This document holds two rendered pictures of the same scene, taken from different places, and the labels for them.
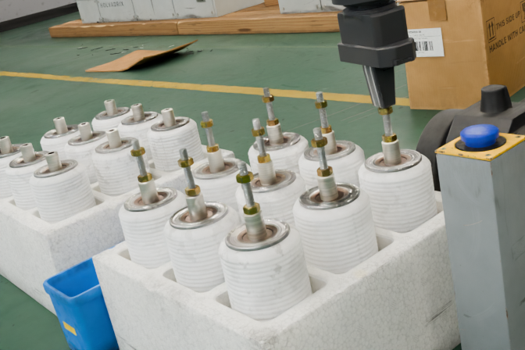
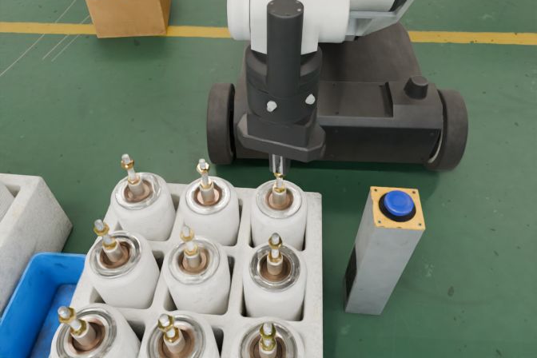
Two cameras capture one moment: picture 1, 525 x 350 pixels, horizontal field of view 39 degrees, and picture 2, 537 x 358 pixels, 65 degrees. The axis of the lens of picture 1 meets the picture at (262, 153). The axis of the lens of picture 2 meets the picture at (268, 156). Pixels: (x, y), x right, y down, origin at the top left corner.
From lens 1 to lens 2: 0.71 m
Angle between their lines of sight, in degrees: 50
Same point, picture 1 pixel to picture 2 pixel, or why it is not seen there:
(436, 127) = (218, 110)
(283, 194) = (222, 273)
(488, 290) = (387, 279)
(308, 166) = (204, 221)
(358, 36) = (280, 136)
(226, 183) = (141, 271)
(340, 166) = (231, 211)
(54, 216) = not seen: outside the picture
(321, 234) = (288, 304)
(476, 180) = (406, 238)
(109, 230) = not seen: outside the picture
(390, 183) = (294, 224)
